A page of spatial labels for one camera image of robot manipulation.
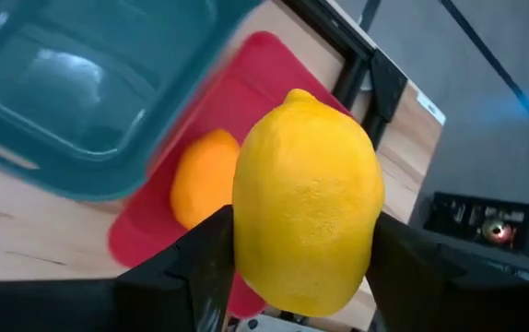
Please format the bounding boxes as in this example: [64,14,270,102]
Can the yellow lemon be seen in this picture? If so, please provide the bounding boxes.
[231,88,385,318]

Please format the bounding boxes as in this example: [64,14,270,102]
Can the black equipment box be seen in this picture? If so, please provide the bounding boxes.
[423,191,529,280]

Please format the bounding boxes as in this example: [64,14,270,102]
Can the orange fruit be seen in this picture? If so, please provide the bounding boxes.
[170,127,242,231]

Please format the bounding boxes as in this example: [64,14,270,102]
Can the black aluminium table frame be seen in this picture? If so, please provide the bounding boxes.
[282,0,408,149]

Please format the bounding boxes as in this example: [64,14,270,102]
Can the teal plastic bin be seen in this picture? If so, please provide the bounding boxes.
[0,0,264,202]

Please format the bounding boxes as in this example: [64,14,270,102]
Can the red plastic bin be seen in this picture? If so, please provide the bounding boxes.
[107,30,353,319]

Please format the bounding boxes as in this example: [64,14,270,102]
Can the white table corner label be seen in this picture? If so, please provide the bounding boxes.
[415,89,447,126]

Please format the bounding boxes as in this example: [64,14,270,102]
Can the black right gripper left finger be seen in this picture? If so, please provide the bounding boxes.
[116,205,237,332]

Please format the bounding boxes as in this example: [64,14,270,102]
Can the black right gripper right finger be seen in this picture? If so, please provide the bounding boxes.
[364,211,467,332]

